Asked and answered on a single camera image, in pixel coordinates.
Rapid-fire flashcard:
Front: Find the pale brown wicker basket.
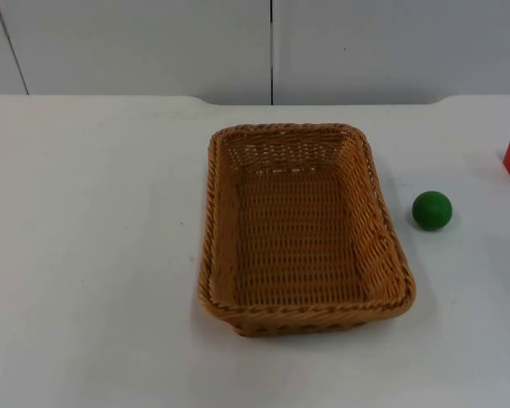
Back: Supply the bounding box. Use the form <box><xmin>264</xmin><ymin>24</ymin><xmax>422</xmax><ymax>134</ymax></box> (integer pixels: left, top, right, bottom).
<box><xmin>195</xmin><ymin>122</ymin><xmax>418</xmax><ymax>340</ymax></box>

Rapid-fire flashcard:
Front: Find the green ball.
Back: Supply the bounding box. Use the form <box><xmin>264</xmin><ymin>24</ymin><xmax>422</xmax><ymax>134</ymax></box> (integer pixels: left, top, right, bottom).
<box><xmin>411</xmin><ymin>190</ymin><xmax>454</xmax><ymax>233</ymax></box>

